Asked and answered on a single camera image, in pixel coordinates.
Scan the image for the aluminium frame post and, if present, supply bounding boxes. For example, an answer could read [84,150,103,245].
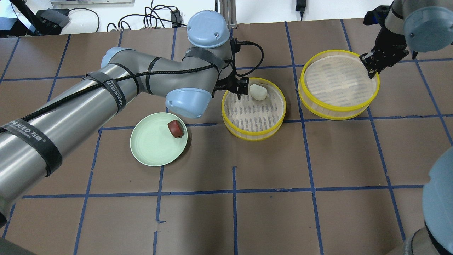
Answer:
[217,0,237,29]

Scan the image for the yellow steamer layer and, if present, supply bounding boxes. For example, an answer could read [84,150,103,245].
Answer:
[298,50,380,120]
[221,77,287,141]

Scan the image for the black power adapter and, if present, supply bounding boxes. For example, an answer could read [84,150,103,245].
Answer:
[170,10,182,27]

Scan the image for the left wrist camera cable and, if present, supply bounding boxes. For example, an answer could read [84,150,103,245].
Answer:
[0,41,264,131]

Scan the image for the light green plate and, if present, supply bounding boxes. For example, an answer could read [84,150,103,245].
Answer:
[130,112,188,167]

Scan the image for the white steamed bun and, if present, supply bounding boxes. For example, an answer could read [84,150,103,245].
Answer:
[248,84,268,101]

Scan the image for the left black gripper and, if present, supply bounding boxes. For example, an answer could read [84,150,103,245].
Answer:
[212,59,249,100]

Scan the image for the black camera stand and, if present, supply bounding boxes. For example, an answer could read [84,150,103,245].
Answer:
[0,0,70,38]

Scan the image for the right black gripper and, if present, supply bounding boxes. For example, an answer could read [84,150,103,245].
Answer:
[360,27,419,79]

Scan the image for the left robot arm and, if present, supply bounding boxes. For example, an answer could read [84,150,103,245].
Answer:
[0,10,247,227]

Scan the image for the brown bun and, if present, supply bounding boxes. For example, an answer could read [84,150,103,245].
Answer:
[167,120,184,138]

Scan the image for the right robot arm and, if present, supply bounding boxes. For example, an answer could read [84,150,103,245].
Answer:
[359,0,453,255]

